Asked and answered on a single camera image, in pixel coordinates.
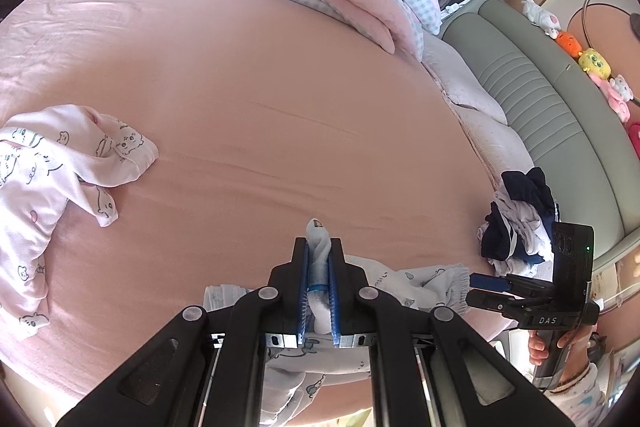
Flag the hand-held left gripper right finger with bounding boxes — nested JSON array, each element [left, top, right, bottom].
[[327, 238, 576, 427]]

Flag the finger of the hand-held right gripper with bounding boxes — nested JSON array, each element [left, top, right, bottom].
[[468, 290, 541, 317], [469, 273, 552, 297]]

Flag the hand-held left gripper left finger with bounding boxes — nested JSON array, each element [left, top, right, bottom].
[[55, 237, 308, 427]]

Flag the white cartoon print shorts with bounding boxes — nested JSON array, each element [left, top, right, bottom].
[[202, 218, 471, 427]]

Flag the person's right forearm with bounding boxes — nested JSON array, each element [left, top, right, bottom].
[[542, 359, 608, 427]]

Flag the person's right hand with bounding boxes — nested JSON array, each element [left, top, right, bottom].
[[527, 324, 591, 384]]

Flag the red plush toy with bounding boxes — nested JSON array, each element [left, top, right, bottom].
[[625, 121, 640, 158]]

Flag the grey padded headboard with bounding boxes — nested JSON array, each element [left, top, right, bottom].
[[440, 0, 640, 273]]

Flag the pink plush toy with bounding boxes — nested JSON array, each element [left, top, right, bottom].
[[600, 76, 635, 122]]

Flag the yellow plush toy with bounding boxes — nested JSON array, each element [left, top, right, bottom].
[[579, 49, 613, 80]]

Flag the bed with pink sheet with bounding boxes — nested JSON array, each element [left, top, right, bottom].
[[0, 0, 541, 427]]

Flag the orange plush toy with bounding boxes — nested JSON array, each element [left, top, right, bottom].
[[556, 32, 585, 56]]

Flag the white plush toy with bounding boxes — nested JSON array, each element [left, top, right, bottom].
[[522, 0, 563, 38]]

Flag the pink printed pajama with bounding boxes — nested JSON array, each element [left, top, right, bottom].
[[0, 104, 160, 340]]

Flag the round wall ring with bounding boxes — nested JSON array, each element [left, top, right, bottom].
[[581, 0, 640, 72]]

